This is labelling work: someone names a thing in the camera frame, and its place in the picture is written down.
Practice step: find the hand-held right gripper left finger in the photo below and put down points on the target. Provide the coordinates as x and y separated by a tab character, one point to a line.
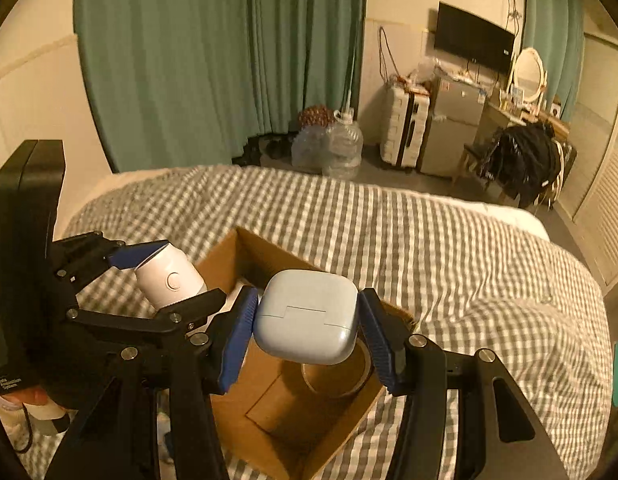
237	342

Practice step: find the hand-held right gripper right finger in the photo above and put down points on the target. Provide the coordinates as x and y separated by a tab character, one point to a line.
381	345

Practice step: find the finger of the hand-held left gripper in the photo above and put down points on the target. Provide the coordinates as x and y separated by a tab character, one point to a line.
136	256
194	305

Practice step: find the white cylindrical bottle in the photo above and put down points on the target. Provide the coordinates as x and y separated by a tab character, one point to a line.
164	275

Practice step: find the pale blue plastic case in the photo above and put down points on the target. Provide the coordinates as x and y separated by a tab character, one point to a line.
304	317

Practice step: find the brown tape roll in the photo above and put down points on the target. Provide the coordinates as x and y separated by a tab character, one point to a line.
320	381

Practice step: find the brown cardboard box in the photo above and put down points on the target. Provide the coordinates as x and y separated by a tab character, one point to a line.
289	412

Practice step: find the grey checkered blanket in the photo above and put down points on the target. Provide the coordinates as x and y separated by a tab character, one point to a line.
414	260

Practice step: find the dark shoes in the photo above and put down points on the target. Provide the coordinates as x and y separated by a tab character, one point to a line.
269	150

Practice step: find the white bed sheet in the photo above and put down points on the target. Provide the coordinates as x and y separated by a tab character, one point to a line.
519	217

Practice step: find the clear plastic bag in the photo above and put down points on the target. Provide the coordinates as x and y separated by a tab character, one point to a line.
309	147

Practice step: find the wide green curtain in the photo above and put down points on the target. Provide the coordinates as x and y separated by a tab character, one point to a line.
159	60
309	45

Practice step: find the clear water jug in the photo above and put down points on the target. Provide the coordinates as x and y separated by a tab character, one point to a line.
345	145

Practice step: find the wooden chair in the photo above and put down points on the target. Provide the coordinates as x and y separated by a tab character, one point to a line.
469	157

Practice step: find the white suitcase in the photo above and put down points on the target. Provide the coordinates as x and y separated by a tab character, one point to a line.
401	125

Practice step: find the brown dried flower bunch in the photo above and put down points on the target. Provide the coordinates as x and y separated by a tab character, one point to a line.
315	116

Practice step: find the silver mini fridge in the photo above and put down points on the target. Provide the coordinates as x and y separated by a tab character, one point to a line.
451	125

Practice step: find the black clothing pile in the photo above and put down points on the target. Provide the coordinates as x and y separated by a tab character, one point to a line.
524	160

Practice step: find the wooden dressing table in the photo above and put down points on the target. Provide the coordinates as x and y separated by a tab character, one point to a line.
499	120

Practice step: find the white louvred wardrobe door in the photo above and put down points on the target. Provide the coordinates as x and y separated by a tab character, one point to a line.
606	185

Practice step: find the white oval mirror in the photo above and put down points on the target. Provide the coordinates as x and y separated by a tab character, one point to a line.
529	70

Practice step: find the black flat television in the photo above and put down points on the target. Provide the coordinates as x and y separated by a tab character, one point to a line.
474	35

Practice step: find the narrow green curtain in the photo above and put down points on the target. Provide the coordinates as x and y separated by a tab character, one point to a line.
554	35

